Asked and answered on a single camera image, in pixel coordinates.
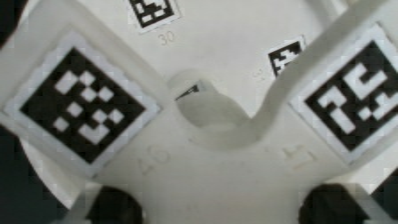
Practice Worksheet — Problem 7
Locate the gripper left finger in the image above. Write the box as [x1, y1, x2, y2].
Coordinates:
[51, 184, 144, 224]

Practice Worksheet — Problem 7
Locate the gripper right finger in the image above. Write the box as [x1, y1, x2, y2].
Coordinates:
[297, 183, 398, 224]

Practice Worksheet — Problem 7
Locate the white cross-shaped table base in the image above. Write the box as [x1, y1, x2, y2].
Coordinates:
[0, 0, 398, 224]

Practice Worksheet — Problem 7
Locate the white round table top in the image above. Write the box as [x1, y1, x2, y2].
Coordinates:
[76, 0, 355, 113]

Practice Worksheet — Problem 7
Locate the white cylindrical table leg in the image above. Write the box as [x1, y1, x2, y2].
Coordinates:
[167, 70, 249, 131]

